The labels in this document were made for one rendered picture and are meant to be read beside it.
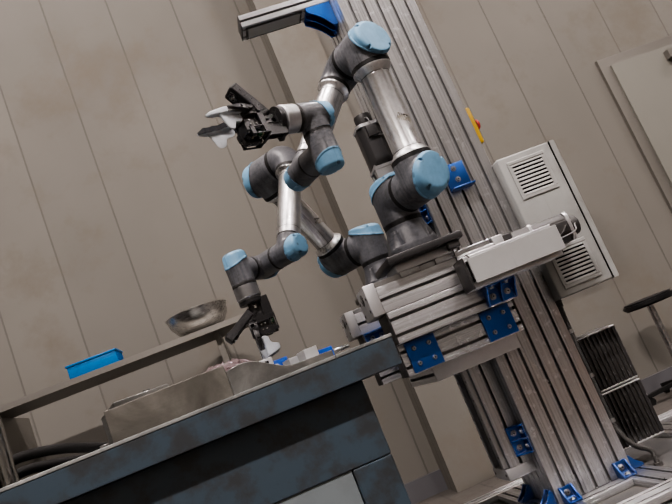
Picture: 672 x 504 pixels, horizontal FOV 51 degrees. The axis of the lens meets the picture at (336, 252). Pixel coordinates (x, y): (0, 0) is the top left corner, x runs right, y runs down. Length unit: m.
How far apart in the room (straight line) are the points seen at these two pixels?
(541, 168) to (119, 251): 2.88
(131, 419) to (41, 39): 4.13
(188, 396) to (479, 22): 4.35
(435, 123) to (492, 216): 0.35
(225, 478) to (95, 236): 3.78
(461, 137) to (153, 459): 1.70
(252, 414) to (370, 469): 0.15
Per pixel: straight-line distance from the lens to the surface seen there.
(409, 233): 1.97
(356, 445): 0.85
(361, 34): 2.03
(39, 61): 5.07
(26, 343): 4.54
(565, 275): 2.24
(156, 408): 1.20
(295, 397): 0.82
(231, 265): 2.13
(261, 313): 2.12
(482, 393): 2.21
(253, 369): 1.60
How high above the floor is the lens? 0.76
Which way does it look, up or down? 10 degrees up
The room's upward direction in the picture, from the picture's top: 22 degrees counter-clockwise
